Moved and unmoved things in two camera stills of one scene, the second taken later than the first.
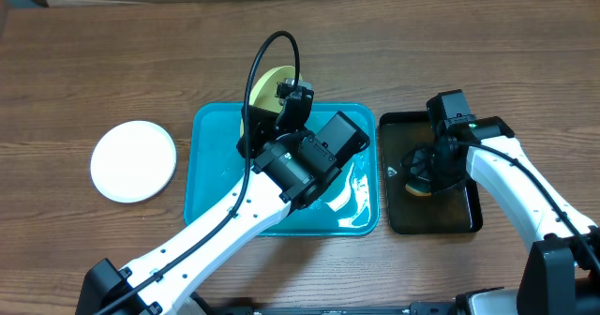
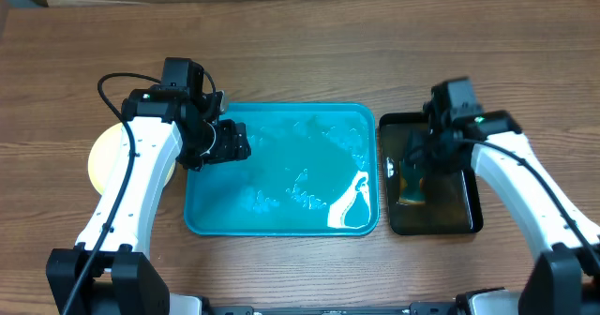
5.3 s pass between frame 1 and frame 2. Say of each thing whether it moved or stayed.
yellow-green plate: moved
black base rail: stayed
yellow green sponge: moved
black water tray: stayed
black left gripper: moved
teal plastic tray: stayed
